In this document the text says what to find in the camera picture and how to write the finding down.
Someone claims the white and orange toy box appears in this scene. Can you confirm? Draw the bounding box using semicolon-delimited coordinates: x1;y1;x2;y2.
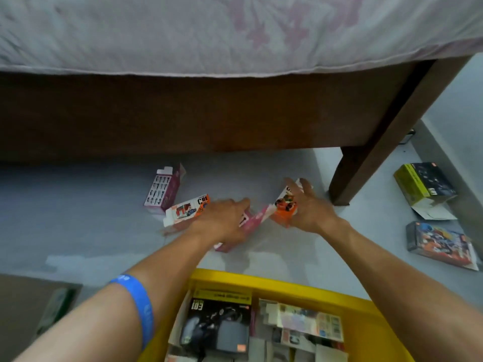
163;194;211;228

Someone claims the plain white box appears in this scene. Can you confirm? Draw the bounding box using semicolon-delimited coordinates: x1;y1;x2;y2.
315;344;348;362

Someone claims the blue wristband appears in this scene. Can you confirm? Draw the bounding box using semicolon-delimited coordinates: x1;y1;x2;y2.
109;274;155;351

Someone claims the person's left hand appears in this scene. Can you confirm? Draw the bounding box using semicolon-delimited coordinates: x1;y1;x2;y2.
188;198;251;246

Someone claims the pink flat toy box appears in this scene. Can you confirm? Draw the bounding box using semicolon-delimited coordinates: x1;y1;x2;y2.
214;204;278;253

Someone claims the brown wooden bed frame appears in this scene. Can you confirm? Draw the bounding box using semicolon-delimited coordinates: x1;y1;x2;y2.
0;56;473;206

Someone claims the dark colourful toy box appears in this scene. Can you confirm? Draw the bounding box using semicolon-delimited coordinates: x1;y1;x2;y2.
406;221;479;271

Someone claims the person's left forearm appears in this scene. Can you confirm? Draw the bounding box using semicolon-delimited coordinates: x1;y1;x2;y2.
14;227;224;362

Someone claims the person's right hand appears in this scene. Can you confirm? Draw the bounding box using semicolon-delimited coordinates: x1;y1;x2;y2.
285;178;352;236

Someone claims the person's right forearm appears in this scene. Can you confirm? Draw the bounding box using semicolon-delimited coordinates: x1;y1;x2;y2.
320;218;483;362

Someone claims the white box with small print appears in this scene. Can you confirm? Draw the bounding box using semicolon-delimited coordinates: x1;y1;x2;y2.
281;329;317;353

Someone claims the pale printed toy box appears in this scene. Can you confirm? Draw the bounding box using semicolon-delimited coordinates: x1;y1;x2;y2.
258;298;345;343

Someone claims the green packet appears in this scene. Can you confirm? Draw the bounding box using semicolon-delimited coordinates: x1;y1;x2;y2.
35;287;78;338

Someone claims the pink toy box with figures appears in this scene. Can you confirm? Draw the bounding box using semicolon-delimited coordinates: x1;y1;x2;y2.
144;163;186;215

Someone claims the floral white bed sheet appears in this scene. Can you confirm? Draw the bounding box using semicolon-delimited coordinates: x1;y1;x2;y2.
0;0;483;78

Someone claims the yellow plastic bin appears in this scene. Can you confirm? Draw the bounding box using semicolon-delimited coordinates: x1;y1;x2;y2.
137;268;416;362

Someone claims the brown cardboard sheet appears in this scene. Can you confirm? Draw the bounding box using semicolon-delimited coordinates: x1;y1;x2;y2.
0;274;83;362

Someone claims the yellow-green and black box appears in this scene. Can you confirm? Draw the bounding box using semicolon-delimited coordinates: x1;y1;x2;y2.
393;162;458;221

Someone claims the black box with yellow label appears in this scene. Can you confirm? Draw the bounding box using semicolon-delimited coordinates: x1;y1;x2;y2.
180;288;253;355

